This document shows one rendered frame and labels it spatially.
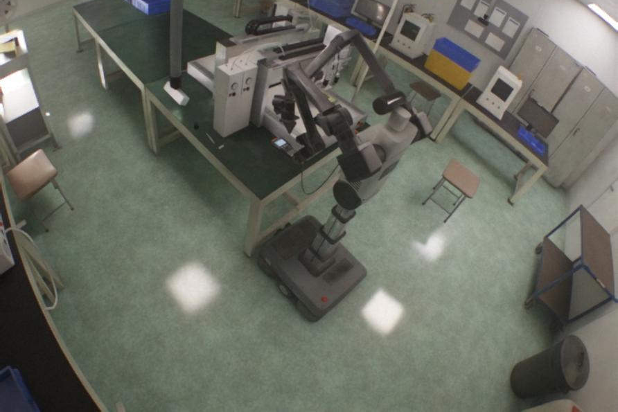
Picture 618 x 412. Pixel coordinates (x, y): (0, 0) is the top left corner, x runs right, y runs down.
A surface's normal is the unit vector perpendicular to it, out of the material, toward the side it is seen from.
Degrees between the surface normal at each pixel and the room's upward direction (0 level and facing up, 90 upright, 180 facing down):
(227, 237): 0
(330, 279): 0
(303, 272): 0
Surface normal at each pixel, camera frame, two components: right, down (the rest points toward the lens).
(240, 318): 0.24, -0.64
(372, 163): 0.54, -0.23
